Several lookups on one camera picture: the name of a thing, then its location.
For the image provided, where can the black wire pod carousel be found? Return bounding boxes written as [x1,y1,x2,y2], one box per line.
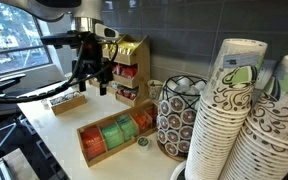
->
[155,75,209,163]

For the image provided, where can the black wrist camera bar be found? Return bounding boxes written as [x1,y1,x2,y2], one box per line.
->
[39,30,92,48]

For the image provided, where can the wide tiered wooden organizer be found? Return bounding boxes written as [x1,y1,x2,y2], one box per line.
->
[88,34,152,108]

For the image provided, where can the red condiment packets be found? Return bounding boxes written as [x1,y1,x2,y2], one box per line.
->
[112,64,139,80]
[117,87,139,100]

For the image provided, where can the window with grey frame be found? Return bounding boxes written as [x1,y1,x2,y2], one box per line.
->
[0,0,53,78]

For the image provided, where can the red tea bag packets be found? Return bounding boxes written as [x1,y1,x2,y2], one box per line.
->
[146,107,159,123]

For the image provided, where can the single patterned paper cup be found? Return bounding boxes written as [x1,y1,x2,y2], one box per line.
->
[147,79,164,101]

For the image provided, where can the yellow green packets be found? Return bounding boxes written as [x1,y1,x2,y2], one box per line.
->
[103,43,118,55]

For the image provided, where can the bright yellow packets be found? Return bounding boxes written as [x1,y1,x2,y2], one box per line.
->
[117,41,140,56]

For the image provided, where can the orange tea bag packets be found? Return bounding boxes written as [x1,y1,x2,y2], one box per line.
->
[80,126,107,160]
[133,112,153,132]

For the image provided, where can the white round lid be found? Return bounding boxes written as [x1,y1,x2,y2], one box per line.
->
[169,159,188,180]

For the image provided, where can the brown lid coffee pod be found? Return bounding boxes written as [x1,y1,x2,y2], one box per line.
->
[158,115,172,131]
[167,113,183,130]
[177,139,192,154]
[157,129,169,144]
[178,125,194,141]
[180,108,197,126]
[158,100,172,117]
[164,142,179,157]
[166,129,181,144]
[170,96,186,113]

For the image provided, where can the green lid coffee pod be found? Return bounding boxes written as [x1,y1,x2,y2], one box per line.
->
[137,136,152,154]

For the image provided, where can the green tea bag packets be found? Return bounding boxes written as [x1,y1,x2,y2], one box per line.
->
[114,114,139,141]
[100,122,125,151]

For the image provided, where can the long wooden tea box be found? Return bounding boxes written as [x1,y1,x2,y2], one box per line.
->
[76,99,159,168]

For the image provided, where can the metal camera stand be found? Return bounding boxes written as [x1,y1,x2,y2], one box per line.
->
[0,114,35,169]

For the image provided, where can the small wooden sachet box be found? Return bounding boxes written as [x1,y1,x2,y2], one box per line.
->
[47,90,88,116]

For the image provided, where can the patterned paper cup stack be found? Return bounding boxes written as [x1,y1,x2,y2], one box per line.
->
[184,38,269,180]
[253,59,282,103]
[218,54,288,180]

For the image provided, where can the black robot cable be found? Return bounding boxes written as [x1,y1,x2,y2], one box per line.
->
[0,41,119,103]

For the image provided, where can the white coffee pods heap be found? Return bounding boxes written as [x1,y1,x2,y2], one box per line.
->
[168,77,207,98]

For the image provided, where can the white sachet pile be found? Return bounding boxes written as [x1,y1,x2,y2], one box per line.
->
[49,91,82,106]

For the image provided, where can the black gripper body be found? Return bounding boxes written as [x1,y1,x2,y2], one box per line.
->
[71,32,115,84]

